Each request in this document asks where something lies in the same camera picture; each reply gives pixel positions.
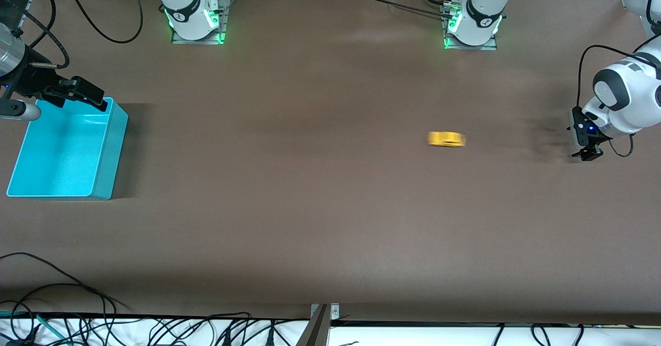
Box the brown table cover sheet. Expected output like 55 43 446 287
0 0 661 326

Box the yellow beetle toy car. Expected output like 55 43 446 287
427 131 467 148

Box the teal cable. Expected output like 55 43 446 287
0 310 70 346

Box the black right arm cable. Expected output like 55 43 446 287
0 0 144 70

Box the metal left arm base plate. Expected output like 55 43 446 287
442 3 499 51

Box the grey metal stand post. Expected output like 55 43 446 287
295 305 331 346

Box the aluminium frame profile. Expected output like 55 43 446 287
11 0 38 34

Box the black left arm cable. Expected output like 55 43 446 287
577 0 661 159

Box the metal table edge bracket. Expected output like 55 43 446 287
310 303 340 320

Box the turquoise plastic bin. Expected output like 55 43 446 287
6 97 129 200

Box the black cable tangle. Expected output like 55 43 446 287
0 283 310 346

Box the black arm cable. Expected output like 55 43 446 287
0 0 144 70
577 0 661 159

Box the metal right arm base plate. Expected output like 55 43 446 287
170 0 231 45

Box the black base supply cable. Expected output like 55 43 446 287
369 0 458 20

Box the long black floor cable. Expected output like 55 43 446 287
0 252 131 311

